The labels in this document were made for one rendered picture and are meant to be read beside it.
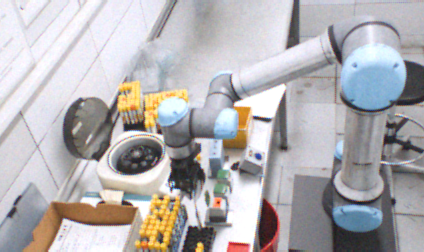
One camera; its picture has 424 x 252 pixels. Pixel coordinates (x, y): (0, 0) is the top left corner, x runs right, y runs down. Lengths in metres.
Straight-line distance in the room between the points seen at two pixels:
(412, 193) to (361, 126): 1.81
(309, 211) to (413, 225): 1.29
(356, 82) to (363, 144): 0.19
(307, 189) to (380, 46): 0.68
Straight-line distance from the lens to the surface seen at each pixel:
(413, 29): 3.95
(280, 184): 2.87
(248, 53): 2.33
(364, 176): 1.22
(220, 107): 1.20
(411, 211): 2.82
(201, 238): 1.55
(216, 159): 1.67
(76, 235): 1.62
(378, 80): 1.01
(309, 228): 1.49
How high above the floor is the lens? 2.13
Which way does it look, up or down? 41 degrees down
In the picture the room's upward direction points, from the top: 9 degrees counter-clockwise
